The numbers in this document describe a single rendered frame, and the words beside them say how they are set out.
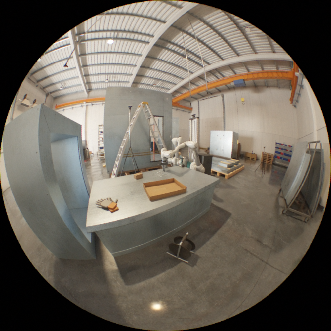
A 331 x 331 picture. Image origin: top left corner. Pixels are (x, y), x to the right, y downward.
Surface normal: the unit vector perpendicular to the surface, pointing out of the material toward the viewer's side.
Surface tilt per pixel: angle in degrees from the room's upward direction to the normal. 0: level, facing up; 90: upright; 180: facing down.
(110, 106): 90
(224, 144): 90
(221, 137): 90
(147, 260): 0
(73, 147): 90
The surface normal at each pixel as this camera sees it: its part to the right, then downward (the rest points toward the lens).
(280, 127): -0.87, 0.13
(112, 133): 0.50, 0.23
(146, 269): 0.00, -0.96
